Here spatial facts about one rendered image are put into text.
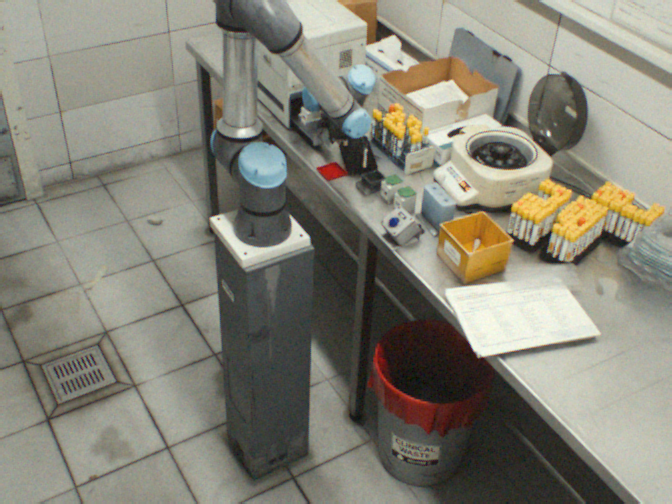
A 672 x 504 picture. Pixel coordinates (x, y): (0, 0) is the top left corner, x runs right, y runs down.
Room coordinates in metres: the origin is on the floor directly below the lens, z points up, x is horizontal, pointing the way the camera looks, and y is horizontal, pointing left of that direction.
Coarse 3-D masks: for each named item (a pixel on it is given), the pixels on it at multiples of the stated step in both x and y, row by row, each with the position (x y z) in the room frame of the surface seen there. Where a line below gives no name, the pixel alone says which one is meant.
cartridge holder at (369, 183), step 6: (366, 174) 2.01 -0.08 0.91; (372, 174) 2.02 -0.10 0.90; (378, 174) 2.02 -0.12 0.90; (360, 180) 2.01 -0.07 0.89; (366, 180) 1.98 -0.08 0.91; (372, 180) 2.01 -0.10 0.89; (378, 180) 1.98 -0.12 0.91; (360, 186) 1.98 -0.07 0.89; (366, 186) 1.98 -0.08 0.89; (372, 186) 1.97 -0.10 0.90; (378, 186) 1.98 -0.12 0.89; (366, 192) 1.95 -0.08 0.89; (372, 192) 1.96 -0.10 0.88
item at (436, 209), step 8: (432, 184) 1.88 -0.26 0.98; (424, 192) 1.86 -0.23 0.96; (432, 192) 1.84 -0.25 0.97; (424, 200) 1.86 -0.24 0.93; (432, 200) 1.83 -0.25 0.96; (440, 200) 1.81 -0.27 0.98; (448, 200) 1.81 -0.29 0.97; (424, 208) 1.86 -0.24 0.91; (432, 208) 1.82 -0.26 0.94; (440, 208) 1.79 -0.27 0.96; (448, 208) 1.79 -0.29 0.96; (416, 216) 1.86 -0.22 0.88; (424, 216) 1.85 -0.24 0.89; (432, 216) 1.82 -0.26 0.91; (440, 216) 1.79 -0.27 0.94; (448, 216) 1.79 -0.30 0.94; (424, 224) 1.82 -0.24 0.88; (432, 224) 1.81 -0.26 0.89; (432, 232) 1.79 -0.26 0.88
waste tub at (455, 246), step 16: (448, 224) 1.72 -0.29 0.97; (464, 224) 1.74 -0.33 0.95; (480, 224) 1.76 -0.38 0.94; (496, 224) 1.72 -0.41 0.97; (448, 240) 1.67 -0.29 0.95; (464, 240) 1.74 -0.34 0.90; (480, 240) 1.75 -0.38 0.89; (496, 240) 1.70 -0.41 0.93; (512, 240) 1.65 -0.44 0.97; (448, 256) 1.66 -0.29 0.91; (464, 256) 1.61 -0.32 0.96; (480, 256) 1.61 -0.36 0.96; (496, 256) 1.63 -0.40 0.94; (464, 272) 1.60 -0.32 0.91; (480, 272) 1.61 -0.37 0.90; (496, 272) 1.64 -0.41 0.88
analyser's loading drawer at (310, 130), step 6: (294, 108) 2.35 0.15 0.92; (300, 108) 2.35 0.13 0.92; (294, 114) 2.31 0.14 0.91; (300, 114) 2.26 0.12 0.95; (294, 120) 2.27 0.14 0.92; (300, 120) 2.26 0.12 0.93; (312, 120) 2.23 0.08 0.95; (318, 120) 2.24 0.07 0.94; (300, 126) 2.24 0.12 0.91; (306, 126) 2.22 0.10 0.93; (312, 126) 2.23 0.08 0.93; (306, 132) 2.21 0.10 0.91; (312, 132) 2.21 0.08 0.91; (312, 138) 2.18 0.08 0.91; (318, 138) 2.17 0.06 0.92; (318, 144) 2.17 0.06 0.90
